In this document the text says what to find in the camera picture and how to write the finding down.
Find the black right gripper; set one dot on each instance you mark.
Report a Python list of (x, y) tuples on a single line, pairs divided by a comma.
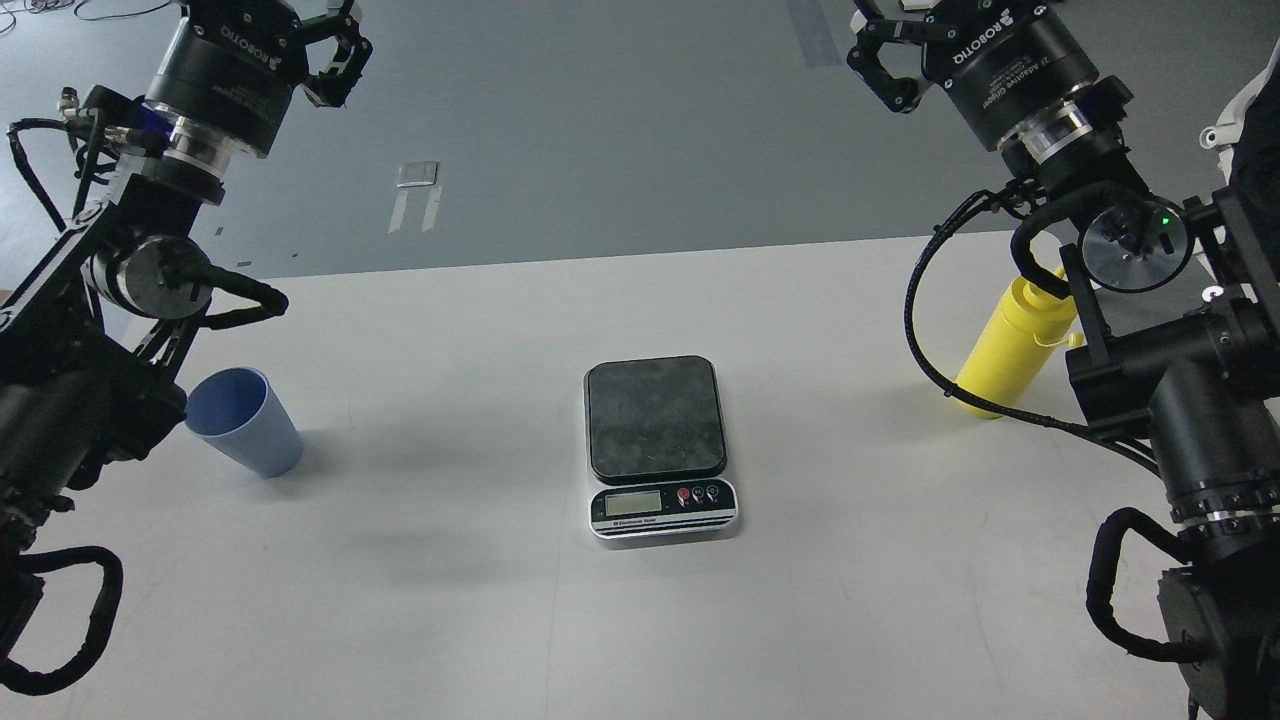
[(1005, 60)]

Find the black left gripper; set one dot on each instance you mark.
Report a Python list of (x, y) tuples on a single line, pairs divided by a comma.
[(230, 66)]

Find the yellow squeeze bottle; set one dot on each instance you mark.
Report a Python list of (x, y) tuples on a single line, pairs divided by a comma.
[(1027, 325)]

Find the blue ribbed plastic cup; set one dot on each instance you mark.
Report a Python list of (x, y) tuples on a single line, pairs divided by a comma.
[(237, 412)]

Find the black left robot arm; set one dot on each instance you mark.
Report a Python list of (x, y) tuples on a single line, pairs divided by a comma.
[(94, 337)]

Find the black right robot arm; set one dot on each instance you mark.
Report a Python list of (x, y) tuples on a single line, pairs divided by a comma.
[(1144, 326)]

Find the black digital kitchen scale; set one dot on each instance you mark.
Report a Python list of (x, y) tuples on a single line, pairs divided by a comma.
[(657, 448)]

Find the grey floor plate with tape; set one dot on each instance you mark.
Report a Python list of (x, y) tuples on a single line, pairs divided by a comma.
[(416, 181)]

